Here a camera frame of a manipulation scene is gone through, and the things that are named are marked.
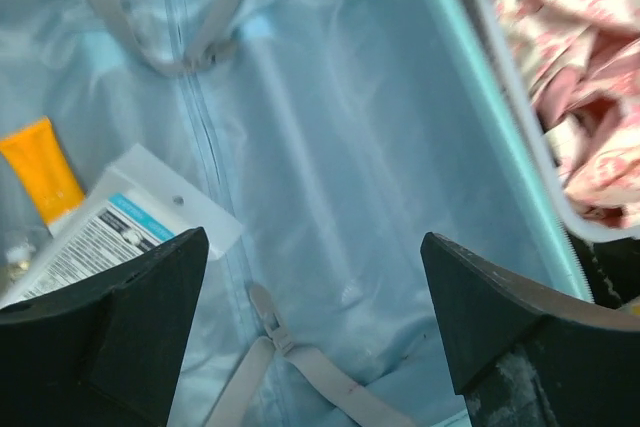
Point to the cream pink-print cloth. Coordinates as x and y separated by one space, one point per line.
579 62

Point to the light blue hard-shell suitcase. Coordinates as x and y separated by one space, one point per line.
339 133

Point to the white perforated plastic basket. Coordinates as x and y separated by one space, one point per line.
513 92

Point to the white toiletry pack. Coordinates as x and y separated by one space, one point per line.
138 204

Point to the orange tube white cap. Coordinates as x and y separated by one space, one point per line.
37 159

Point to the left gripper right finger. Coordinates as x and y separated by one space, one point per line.
523 354

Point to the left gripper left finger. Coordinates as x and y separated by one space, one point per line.
108 350

